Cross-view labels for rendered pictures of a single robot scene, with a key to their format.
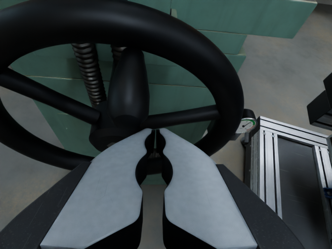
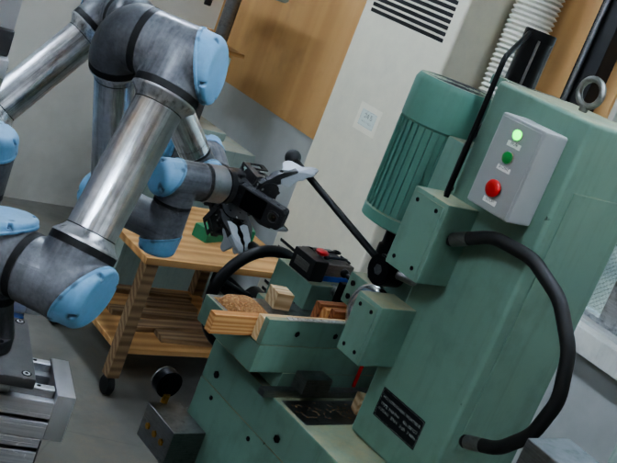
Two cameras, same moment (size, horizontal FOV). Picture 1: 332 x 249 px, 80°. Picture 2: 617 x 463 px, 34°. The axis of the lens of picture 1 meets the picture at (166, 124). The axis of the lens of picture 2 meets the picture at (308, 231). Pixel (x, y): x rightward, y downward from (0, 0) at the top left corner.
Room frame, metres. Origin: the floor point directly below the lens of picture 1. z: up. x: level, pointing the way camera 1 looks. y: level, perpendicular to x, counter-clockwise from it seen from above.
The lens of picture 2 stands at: (2.13, -1.02, 1.62)
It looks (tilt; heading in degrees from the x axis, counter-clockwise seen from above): 15 degrees down; 150
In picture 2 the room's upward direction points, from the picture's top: 21 degrees clockwise
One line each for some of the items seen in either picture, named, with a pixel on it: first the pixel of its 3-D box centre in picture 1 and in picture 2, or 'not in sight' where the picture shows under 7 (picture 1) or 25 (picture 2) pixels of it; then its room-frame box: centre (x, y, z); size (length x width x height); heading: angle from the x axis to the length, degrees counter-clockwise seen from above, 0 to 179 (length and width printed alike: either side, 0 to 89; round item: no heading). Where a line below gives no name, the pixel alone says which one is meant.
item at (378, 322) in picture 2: not in sight; (375, 329); (0.67, 0.02, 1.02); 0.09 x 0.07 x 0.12; 103
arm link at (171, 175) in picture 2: not in sight; (179, 180); (0.37, -0.32, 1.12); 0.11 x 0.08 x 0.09; 103
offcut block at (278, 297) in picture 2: not in sight; (279, 297); (0.35, -0.01, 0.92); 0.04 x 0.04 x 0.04; 4
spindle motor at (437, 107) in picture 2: not in sight; (430, 157); (0.45, 0.13, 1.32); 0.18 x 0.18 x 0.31
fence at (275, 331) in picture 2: not in sight; (375, 337); (0.49, 0.16, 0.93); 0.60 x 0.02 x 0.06; 103
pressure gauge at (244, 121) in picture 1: (239, 122); (166, 387); (0.30, -0.17, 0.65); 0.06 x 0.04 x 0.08; 103
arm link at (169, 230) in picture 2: not in sight; (156, 222); (0.35, -0.33, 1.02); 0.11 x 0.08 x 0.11; 48
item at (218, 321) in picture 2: not in sight; (327, 329); (0.47, 0.05, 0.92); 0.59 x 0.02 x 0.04; 103
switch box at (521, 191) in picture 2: not in sight; (516, 169); (0.80, 0.06, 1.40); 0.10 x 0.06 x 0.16; 13
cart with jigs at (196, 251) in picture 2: not in sight; (172, 283); (-1.11, 0.37, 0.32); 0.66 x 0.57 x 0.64; 101
